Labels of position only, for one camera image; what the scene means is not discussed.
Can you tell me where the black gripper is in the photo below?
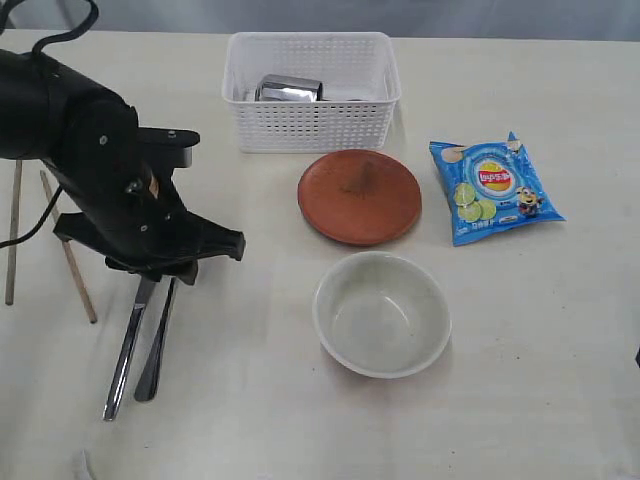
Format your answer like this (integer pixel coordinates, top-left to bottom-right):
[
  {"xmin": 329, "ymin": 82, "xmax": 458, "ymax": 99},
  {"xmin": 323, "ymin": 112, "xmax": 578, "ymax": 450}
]
[{"xmin": 53, "ymin": 164, "xmax": 246, "ymax": 285}]

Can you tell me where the silver table knife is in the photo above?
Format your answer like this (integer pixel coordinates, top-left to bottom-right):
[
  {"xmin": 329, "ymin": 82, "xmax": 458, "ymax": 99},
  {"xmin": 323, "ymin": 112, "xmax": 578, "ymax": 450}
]
[{"xmin": 102, "ymin": 277, "xmax": 155, "ymax": 422}]

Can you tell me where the wooden chopstick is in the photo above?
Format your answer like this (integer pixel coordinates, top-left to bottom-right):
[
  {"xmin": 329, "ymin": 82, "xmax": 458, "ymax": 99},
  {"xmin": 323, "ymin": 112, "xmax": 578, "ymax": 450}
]
[
  {"xmin": 4, "ymin": 160, "xmax": 23, "ymax": 306},
  {"xmin": 39, "ymin": 170, "xmax": 98, "ymax": 324}
]

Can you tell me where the silver fork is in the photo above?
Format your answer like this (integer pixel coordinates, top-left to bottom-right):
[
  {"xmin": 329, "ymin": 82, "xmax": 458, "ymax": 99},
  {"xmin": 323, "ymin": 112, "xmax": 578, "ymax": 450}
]
[{"xmin": 134, "ymin": 277, "xmax": 177, "ymax": 403}]

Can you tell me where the brown round plate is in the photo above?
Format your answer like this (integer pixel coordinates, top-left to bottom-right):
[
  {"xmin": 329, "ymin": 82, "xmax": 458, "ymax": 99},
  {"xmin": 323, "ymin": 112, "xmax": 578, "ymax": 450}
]
[{"xmin": 297, "ymin": 149, "xmax": 422, "ymax": 247}]

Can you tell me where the white speckled bowl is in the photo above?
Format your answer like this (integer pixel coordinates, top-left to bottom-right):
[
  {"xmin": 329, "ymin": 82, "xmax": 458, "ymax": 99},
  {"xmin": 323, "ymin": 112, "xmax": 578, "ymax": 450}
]
[{"xmin": 311, "ymin": 251, "xmax": 452, "ymax": 379}]

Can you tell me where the blue chips bag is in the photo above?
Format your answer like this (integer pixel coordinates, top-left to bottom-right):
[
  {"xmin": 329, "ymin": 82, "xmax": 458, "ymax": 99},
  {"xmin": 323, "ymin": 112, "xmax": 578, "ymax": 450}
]
[{"xmin": 429, "ymin": 132, "xmax": 564, "ymax": 246}]

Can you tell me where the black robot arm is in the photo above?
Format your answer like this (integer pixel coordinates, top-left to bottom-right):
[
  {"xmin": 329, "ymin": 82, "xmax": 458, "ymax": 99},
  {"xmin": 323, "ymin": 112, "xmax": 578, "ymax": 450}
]
[{"xmin": 1, "ymin": 50, "xmax": 246, "ymax": 285}]

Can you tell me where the silver foil packet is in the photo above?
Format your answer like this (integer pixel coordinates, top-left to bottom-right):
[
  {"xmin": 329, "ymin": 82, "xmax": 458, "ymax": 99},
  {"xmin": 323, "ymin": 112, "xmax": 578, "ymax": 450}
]
[{"xmin": 254, "ymin": 74, "xmax": 324, "ymax": 102}]

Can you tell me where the white perforated plastic basket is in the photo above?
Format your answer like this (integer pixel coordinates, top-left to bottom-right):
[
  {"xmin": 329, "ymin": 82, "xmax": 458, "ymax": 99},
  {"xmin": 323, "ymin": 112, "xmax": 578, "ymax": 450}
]
[{"xmin": 222, "ymin": 32, "xmax": 401, "ymax": 153}]

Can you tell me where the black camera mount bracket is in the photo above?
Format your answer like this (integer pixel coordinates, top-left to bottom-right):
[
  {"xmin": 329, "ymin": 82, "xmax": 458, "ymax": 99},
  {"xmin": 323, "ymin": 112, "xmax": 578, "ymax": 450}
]
[{"xmin": 138, "ymin": 127, "xmax": 201, "ymax": 169}]

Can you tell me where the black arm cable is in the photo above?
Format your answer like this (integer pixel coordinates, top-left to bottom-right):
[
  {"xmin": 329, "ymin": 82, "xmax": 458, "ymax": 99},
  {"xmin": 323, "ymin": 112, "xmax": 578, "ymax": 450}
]
[{"xmin": 0, "ymin": 0, "xmax": 101, "ymax": 250}]

